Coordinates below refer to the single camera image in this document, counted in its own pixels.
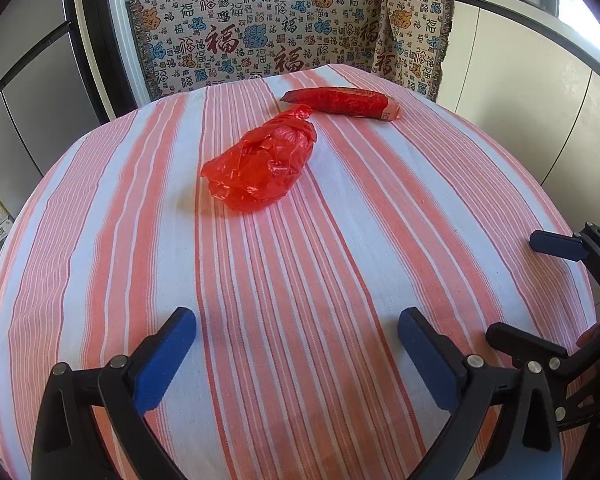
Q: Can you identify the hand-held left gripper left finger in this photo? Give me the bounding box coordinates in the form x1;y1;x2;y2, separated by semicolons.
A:
30;306;197;480

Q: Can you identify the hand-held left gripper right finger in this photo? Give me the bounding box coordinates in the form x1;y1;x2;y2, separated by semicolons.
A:
398;307;578;480

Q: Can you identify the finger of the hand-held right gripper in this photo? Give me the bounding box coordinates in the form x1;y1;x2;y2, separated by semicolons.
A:
486;322;581;377
529;222;600;281

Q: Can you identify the red plastic bag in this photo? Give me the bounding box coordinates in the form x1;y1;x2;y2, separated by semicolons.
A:
201;104;318;212

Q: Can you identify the red sausage wrapper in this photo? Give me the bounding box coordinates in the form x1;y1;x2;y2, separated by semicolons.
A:
280;87;402;122

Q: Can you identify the person's right hand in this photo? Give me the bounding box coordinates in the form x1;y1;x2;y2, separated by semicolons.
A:
576;324;600;350

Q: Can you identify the pink striped tablecloth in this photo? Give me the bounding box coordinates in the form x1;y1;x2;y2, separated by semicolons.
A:
0;63;598;480

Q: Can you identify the white cabinet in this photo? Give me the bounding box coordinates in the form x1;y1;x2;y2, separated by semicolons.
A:
437;0;600;201

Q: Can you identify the small printed blanket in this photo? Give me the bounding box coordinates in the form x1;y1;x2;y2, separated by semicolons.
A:
374;0;455;102

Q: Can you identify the grey refrigerator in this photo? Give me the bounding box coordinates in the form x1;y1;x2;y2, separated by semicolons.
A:
0;0;111;221

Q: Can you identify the large printed blanket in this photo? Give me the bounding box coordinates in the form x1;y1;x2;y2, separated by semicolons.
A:
125;0;386;103

